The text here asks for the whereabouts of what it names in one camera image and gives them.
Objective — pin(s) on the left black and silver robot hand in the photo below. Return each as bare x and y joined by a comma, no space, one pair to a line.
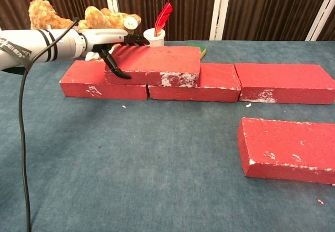
104,38

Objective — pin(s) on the red brick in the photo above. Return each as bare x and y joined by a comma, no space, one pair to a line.
157,61
288,143
83,85
214,85
282,82

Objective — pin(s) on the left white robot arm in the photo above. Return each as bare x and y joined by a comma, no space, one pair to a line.
39,47

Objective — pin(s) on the white paper cup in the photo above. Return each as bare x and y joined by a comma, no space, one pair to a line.
153,41

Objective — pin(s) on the red feather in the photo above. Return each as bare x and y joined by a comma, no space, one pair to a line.
162,17

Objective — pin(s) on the brown teddy bear plush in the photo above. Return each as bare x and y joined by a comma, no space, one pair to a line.
47,16

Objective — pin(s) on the green yellow sponge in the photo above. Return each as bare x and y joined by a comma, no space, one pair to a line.
202,50

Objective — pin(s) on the blue felt table cover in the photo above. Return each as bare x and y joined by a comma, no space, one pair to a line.
131,164

